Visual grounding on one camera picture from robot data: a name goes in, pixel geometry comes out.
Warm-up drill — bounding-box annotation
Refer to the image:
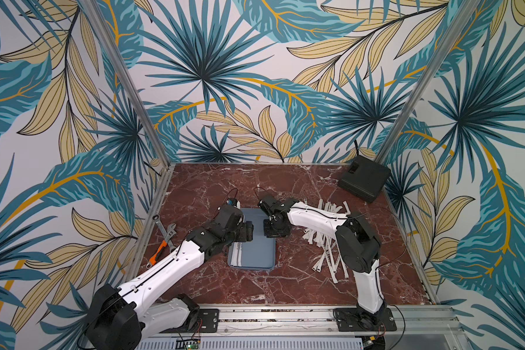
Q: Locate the orange handled adjustable wrench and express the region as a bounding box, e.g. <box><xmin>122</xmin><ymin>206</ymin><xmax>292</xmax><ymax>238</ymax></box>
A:
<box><xmin>146</xmin><ymin>214</ymin><xmax>176</xmax><ymax>269</ymax></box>

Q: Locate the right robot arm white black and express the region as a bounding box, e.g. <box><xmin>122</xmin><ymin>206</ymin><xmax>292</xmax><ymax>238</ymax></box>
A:
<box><xmin>258</xmin><ymin>195</ymin><xmax>385</xmax><ymax>315</ymax></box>

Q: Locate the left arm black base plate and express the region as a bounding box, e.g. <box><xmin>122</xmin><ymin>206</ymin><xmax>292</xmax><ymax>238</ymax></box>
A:
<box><xmin>175</xmin><ymin>309</ymin><xmax>220</xmax><ymax>333</ymax></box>

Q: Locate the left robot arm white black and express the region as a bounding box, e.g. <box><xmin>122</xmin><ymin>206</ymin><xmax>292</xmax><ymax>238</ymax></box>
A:
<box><xmin>83</xmin><ymin>199</ymin><xmax>253</xmax><ymax>349</ymax></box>

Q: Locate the left aluminium frame post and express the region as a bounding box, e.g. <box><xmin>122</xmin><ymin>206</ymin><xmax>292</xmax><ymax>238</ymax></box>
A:
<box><xmin>81</xmin><ymin>0</ymin><xmax>171</xmax><ymax>169</ymax></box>

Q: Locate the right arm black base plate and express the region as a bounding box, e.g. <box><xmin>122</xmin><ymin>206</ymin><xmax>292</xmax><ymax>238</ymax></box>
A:
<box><xmin>332</xmin><ymin>307</ymin><xmax>398</xmax><ymax>333</ymax></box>

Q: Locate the aluminium frame post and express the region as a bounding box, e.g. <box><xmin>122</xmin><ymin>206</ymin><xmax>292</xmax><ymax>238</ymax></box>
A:
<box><xmin>375</xmin><ymin>0</ymin><xmax>480</xmax><ymax>165</ymax></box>
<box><xmin>81</xmin><ymin>0</ymin><xmax>171</xmax><ymax>169</ymax></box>

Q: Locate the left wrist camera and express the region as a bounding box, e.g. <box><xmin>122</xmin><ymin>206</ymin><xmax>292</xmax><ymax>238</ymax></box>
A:
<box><xmin>226</xmin><ymin>198</ymin><xmax>241</xmax><ymax>209</ymax></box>

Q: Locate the right aluminium frame post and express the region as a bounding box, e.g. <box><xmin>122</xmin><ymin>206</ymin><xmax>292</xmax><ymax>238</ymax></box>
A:
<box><xmin>375</xmin><ymin>0</ymin><xmax>480</xmax><ymax>165</ymax></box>

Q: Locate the blue plastic storage tray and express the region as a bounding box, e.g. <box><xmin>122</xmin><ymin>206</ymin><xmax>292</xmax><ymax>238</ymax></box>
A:
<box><xmin>227</xmin><ymin>209</ymin><xmax>277</xmax><ymax>271</ymax></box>

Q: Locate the aluminium front rail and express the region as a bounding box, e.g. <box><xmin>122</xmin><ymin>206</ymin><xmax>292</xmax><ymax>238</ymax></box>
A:
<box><xmin>138</xmin><ymin>304</ymin><xmax>472</xmax><ymax>349</ymax></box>

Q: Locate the black box with antenna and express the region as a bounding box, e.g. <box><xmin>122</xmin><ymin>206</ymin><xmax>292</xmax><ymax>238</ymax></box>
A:
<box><xmin>338</xmin><ymin>140</ymin><xmax>392</xmax><ymax>204</ymax></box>

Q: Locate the white straw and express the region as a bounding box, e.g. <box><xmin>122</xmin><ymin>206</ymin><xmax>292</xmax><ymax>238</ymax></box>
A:
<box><xmin>233</xmin><ymin>243</ymin><xmax>243</xmax><ymax>267</ymax></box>

